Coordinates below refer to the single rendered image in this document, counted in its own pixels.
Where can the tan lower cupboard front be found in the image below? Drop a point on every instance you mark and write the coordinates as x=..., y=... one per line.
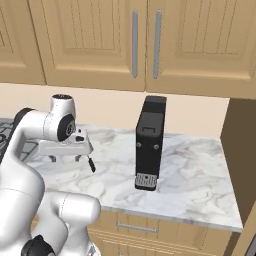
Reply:
x=150, y=249

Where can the tan tall cabinet side panel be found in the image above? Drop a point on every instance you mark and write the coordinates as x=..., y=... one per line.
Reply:
x=238, y=160

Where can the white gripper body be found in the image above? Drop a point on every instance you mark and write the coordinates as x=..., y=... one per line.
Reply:
x=63, y=148

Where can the black coffee machine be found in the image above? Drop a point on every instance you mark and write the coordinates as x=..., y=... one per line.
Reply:
x=150, y=146

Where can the tan upper cupboard door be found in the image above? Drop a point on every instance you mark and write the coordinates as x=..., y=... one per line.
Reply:
x=90, y=40
x=206, y=43
x=13, y=40

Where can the tan drawer front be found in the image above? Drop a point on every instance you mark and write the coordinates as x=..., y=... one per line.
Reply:
x=186, y=230

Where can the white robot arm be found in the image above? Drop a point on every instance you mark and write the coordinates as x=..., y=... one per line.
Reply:
x=20, y=190

